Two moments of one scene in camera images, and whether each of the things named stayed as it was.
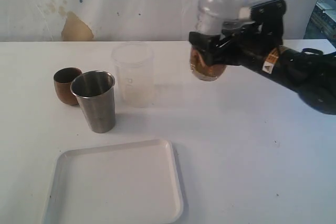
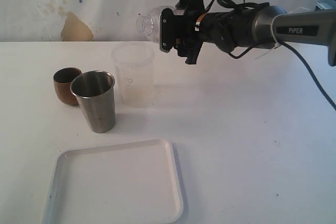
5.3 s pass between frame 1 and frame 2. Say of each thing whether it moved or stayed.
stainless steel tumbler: stayed
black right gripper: moved
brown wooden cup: stayed
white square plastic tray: stayed
